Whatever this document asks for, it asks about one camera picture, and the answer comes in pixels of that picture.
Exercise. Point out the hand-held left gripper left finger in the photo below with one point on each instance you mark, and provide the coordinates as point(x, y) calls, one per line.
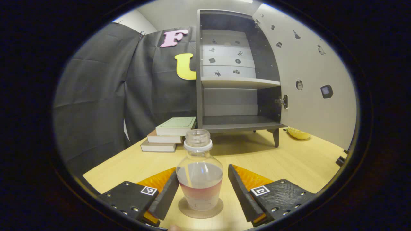
point(167, 199)

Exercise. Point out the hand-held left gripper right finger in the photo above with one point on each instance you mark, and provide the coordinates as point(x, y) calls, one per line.
point(242, 195)

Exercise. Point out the round brown coaster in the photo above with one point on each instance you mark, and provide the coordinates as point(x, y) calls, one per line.
point(188, 212)

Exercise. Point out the clear bottle with pink label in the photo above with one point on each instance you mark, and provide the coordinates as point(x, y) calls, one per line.
point(199, 173)

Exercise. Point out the light grey cabinet door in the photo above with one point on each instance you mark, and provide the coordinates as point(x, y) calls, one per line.
point(314, 109)

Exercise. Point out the metal cabinet hinge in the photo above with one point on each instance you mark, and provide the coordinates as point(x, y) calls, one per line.
point(257, 23)
point(283, 101)

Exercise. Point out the light cabinet shelf board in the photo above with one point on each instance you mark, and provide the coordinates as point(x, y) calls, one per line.
point(237, 82)

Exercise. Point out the dark grey cabinet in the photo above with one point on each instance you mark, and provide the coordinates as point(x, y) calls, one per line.
point(199, 80)

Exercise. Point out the yellow textured toy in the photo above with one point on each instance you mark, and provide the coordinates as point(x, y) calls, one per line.
point(298, 134)

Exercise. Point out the grey cover book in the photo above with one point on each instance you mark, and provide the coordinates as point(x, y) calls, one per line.
point(157, 147)

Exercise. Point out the brown cover book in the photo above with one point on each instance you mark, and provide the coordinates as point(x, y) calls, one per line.
point(163, 139)

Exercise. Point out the green cover book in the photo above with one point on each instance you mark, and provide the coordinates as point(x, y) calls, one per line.
point(176, 123)

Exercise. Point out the black backdrop cloth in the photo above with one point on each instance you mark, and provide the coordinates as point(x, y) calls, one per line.
point(96, 96)

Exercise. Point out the large ceiling light panel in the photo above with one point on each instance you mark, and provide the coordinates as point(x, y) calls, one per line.
point(246, 1)

